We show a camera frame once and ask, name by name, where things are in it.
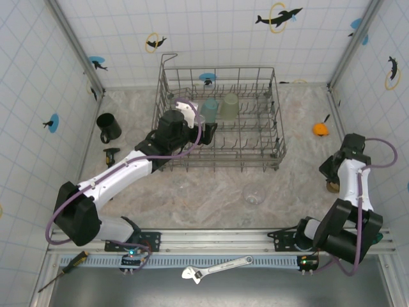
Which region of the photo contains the fish blue oval sticker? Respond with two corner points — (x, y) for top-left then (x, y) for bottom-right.
(198, 72), (217, 86)
(43, 113), (60, 133)

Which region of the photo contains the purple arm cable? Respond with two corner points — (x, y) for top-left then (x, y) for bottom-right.
(44, 97), (204, 276)
(314, 137), (399, 278)

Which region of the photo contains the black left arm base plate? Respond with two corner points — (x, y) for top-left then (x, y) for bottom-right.
(104, 230), (162, 253)

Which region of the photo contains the yellow black screwdriver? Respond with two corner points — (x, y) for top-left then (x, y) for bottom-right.
(38, 251), (89, 294)

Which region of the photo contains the black mug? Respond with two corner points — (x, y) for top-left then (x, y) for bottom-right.
(96, 113), (123, 144)

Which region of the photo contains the aluminium corner post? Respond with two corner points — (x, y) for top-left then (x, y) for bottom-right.
(327, 0), (384, 92)
(44, 0), (105, 97)

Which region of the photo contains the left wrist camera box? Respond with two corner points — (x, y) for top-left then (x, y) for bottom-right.
(174, 99), (199, 129)

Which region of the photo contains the spiky dolphin ring sticker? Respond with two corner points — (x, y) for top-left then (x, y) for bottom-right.
(384, 56), (402, 91)

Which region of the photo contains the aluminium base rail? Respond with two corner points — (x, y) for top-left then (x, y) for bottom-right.
(47, 227), (397, 256)

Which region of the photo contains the grey wire dish rack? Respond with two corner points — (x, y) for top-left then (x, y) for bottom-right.
(150, 52), (287, 173)

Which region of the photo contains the teal plastic cup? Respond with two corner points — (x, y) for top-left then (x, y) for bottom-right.
(199, 97), (220, 123)

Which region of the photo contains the pale green plastic cup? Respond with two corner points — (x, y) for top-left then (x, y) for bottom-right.
(219, 92), (240, 121)

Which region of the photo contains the large dolphin ring sticker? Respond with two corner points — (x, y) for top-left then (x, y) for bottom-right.
(254, 2), (304, 35)

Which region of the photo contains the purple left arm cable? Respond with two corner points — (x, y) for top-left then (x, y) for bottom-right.
(44, 97), (204, 276)

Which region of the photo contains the silver adjustable wrench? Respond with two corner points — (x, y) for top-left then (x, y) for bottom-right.
(181, 255), (254, 285)

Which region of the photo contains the light blue cable duct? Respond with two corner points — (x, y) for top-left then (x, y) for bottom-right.
(59, 255), (320, 270)

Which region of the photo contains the orange scrubber with handle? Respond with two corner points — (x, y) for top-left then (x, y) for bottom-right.
(312, 114), (331, 138)

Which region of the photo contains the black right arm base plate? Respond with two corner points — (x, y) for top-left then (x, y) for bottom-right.
(267, 230), (316, 253)

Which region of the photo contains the shark blue oval sticker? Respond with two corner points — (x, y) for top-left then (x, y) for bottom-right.
(88, 56), (109, 72)

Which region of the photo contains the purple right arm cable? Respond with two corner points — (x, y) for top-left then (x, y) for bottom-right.
(314, 137), (399, 278)

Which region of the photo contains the black yellow hand tool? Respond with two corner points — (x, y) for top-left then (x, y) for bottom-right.
(102, 147), (121, 169)

